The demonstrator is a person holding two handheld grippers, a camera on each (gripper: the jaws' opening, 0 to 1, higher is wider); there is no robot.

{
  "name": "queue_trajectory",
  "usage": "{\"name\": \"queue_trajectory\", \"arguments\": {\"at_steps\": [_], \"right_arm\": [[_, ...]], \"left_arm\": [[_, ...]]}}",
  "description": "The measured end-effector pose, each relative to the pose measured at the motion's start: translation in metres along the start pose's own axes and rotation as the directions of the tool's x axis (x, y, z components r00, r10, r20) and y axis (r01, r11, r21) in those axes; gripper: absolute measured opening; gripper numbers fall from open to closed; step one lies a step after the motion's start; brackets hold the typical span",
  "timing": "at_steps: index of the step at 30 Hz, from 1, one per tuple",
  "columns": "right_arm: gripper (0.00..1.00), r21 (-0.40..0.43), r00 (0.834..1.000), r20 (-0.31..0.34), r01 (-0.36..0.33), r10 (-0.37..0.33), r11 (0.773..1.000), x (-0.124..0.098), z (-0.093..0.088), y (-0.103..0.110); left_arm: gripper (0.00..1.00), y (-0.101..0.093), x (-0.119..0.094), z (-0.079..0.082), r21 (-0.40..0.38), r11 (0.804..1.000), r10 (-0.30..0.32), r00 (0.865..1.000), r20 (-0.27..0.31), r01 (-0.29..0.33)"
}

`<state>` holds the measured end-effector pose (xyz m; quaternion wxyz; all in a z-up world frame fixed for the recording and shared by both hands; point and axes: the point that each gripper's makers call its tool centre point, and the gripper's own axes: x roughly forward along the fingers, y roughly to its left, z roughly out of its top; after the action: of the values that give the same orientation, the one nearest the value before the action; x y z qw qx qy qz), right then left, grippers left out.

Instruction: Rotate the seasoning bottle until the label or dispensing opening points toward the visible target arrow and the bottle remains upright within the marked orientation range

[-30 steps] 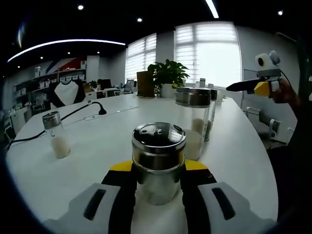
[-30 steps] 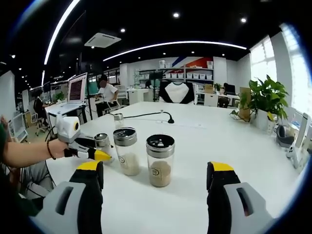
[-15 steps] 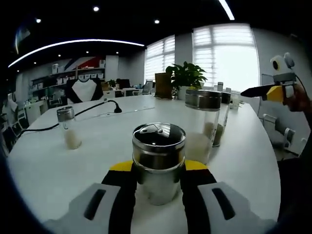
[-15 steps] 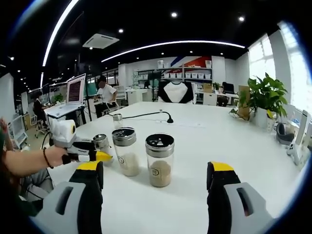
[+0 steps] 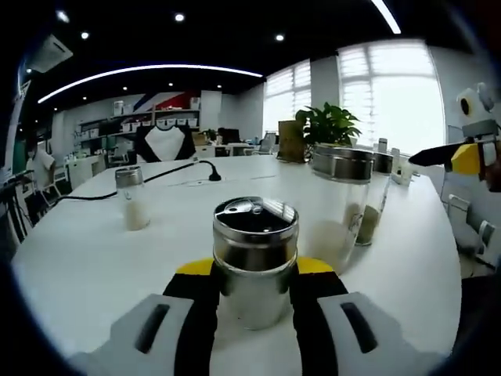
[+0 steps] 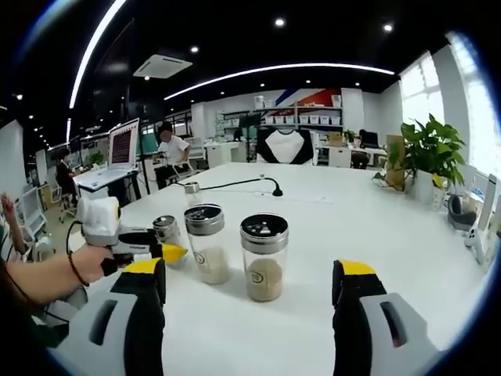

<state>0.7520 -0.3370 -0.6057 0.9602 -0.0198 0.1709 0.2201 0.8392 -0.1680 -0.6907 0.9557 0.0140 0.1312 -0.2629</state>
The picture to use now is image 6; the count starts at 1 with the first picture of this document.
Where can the black computer monitor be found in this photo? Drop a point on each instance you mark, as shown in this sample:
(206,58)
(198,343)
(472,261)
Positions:
(371,139)

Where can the grey headphones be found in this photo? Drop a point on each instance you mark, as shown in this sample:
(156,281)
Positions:
(462,217)

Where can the large bright window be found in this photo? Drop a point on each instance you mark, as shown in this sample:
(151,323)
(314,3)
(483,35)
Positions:
(475,117)
(420,94)

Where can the small potted plant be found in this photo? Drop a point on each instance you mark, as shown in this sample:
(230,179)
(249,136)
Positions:
(350,137)

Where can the white open laptop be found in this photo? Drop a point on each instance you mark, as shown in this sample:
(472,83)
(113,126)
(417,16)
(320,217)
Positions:
(121,145)

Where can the person's left hand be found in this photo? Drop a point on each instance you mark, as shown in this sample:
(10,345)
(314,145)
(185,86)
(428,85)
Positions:
(94,262)

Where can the tall white thermos bottle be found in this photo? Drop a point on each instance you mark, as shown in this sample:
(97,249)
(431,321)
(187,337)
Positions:
(487,203)

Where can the potted green plant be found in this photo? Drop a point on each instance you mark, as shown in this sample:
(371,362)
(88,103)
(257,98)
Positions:
(430,149)

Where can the long ceiling light strip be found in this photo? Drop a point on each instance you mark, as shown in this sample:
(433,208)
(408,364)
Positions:
(282,68)
(92,43)

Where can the shelf with white bins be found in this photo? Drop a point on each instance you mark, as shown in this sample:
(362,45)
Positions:
(313,119)

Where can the ceiling air conditioner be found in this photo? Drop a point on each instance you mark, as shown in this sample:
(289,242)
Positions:
(163,66)

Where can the tall seasoning bottle pale powder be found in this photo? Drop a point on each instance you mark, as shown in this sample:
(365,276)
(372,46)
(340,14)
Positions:
(207,250)

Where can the tall seasoning bottle brown powder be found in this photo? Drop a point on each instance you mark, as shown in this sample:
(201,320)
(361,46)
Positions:
(264,266)

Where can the small white patterned pot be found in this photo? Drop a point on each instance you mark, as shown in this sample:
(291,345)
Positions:
(438,196)

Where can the green leafy plant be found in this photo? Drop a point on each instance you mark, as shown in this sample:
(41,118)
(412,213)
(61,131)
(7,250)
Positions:
(95,158)

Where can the small glass seasoning bottle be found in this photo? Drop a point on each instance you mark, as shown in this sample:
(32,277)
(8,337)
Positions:
(192,196)
(166,231)

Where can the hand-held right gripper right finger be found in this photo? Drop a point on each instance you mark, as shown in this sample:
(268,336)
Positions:
(368,344)

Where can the black and white raglan shirt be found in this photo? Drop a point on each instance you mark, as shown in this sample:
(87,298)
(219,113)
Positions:
(285,145)

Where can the white handheld device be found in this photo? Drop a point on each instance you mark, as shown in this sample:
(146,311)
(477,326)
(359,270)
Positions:
(475,243)

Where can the white mesh office chair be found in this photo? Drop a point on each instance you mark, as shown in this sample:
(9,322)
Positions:
(197,150)

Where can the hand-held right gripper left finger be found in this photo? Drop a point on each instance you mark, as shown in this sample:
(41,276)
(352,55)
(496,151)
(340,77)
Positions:
(98,344)

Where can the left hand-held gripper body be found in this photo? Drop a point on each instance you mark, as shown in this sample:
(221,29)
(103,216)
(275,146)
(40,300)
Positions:
(98,219)

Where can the brown cardboard box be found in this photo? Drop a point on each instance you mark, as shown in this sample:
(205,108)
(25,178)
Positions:
(395,156)

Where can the white low cabinet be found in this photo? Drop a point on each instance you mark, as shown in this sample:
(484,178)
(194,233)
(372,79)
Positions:
(221,153)

